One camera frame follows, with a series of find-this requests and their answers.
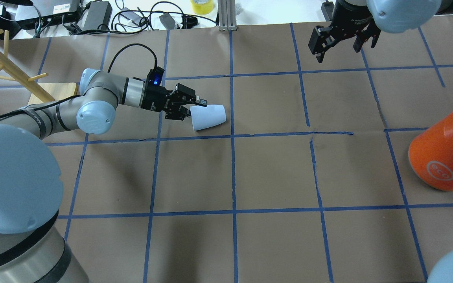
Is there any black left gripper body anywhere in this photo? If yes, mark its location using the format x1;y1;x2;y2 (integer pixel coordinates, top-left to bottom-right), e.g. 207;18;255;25
141;83;196;121

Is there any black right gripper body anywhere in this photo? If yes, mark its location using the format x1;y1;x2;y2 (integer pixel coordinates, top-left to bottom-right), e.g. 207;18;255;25
308;0;381;53

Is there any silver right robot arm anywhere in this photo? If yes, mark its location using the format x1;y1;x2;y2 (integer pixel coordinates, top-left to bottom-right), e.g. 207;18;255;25
308;0;453;63

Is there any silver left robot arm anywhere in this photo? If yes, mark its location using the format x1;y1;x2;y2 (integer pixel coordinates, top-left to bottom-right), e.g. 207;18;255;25
0;67;208;283

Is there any yellow tape roll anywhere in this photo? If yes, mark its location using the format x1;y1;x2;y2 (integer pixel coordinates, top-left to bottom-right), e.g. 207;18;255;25
190;0;214;15

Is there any black power brick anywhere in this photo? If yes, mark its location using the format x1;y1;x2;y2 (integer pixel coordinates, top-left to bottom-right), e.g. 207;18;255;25
83;1;112;31

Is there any orange bin with grey lid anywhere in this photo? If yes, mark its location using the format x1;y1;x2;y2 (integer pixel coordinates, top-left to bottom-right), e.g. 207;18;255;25
408;112;453;191

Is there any wooden mug rack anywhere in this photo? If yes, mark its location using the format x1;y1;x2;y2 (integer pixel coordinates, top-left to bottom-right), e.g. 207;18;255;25
0;29;79;104

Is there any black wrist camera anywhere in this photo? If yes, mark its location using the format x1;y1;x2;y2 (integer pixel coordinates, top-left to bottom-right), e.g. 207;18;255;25
145;66;165;86

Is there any black camera cable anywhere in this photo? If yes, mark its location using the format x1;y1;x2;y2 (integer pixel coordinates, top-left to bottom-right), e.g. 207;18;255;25
108;43;158;74

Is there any aluminium frame post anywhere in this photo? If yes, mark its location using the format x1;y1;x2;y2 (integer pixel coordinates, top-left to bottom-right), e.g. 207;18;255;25
217;0;238;31

